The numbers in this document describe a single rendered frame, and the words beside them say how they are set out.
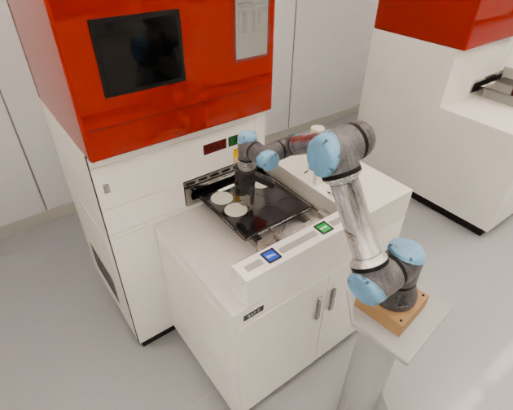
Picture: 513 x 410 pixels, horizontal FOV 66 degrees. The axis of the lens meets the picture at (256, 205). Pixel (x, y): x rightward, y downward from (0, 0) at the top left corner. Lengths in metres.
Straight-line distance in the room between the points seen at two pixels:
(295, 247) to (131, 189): 0.70
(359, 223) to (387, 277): 0.18
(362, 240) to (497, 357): 1.61
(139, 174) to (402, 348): 1.15
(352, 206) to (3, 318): 2.24
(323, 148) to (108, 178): 0.87
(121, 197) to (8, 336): 1.32
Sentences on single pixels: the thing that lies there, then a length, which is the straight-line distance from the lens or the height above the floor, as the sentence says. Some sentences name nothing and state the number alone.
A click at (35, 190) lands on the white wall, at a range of 3.29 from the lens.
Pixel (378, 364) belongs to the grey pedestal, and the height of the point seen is 0.57.
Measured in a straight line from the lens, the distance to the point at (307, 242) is 1.48.
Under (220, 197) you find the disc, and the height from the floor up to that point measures 0.90.
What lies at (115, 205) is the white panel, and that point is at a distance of 1.68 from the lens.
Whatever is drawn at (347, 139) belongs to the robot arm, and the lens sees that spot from 1.12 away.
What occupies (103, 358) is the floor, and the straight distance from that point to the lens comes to 2.42.
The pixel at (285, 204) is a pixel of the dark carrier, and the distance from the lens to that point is 1.75.
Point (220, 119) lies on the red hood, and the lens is 1.67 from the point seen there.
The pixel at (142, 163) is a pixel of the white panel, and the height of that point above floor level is 1.13.
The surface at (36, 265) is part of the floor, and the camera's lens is 3.08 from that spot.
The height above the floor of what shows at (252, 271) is 0.96.
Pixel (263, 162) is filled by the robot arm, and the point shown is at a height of 1.22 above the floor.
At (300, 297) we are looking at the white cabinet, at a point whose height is 0.70.
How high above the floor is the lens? 1.95
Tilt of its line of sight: 37 degrees down
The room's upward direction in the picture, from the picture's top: 1 degrees clockwise
